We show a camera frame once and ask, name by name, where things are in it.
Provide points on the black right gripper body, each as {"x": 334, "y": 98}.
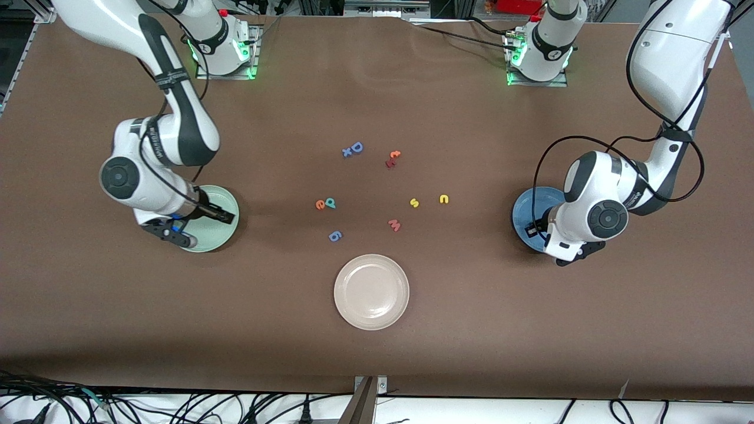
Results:
{"x": 204, "y": 210}

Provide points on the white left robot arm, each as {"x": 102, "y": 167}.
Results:
{"x": 665, "y": 59}

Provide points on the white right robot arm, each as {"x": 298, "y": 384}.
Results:
{"x": 188, "y": 129}

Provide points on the pale green plate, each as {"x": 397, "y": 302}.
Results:
{"x": 215, "y": 235}

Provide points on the blue plate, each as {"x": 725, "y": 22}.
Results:
{"x": 524, "y": 206}

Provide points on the blue foam letter g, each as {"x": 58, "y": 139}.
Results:
{"x": 334, "y": 236}

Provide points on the pink foam letter w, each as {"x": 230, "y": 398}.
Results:
{"x": 394, "y": 225}

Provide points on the pale beige plate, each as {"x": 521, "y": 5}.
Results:
{"x": 371, "y": 291}

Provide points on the black power plug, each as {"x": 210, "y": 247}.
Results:
{"x": 306, "y": 415}

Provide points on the red box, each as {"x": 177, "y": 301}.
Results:
{"x": 518, "y": 6}

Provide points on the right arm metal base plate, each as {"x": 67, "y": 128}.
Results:
{"x": 227, "y": 76}

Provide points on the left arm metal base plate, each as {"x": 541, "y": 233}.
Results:
{"x": 539, "y": 83}

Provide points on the metal table bracket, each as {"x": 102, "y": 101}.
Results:
{"x": 368, "y": 400}

